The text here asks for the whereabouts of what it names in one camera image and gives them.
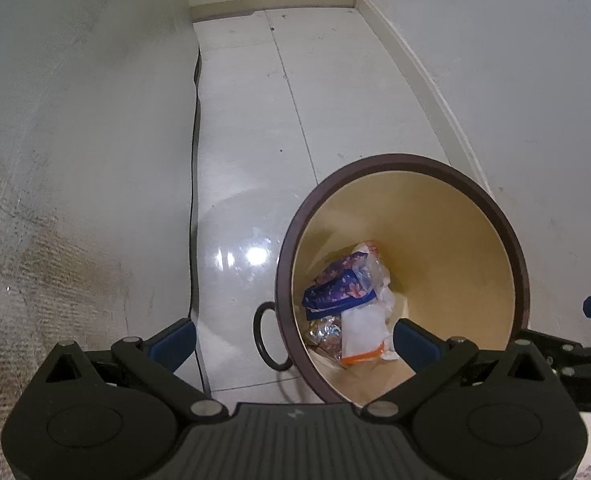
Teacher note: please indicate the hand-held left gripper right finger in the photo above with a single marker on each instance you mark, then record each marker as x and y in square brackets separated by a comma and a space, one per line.
[418, 344]

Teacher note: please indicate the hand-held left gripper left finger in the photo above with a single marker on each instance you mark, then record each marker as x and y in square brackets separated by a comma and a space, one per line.
[173, 344]

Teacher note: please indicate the clear bag with orange strip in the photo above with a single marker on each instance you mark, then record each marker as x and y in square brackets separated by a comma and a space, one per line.
[365, 332]

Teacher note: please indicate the blue floral plastic bag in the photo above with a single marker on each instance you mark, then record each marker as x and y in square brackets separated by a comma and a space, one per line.
[333, 287]

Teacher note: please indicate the brown rimmed beige trash bin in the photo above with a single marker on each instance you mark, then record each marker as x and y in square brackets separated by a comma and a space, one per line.
[455, 240]

